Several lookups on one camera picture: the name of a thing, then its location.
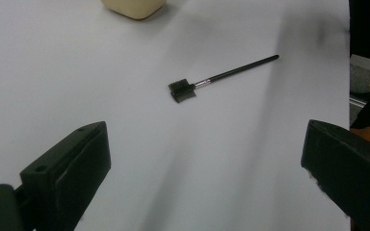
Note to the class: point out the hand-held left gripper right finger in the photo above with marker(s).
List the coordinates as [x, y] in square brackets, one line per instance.
[350, 170]

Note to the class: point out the beige square cup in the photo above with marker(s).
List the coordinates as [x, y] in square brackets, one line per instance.
[135, 8]

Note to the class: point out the black curtain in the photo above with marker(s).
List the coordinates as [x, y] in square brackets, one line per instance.
[367, 29]

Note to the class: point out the aluminium floor rail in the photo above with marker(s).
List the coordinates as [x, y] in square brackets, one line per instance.
[357, 102]

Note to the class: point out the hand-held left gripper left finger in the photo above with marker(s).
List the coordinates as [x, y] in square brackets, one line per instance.
[67, 179]

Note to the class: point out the black eyebrow comb brush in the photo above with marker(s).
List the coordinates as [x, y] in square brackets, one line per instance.
[181, 91]

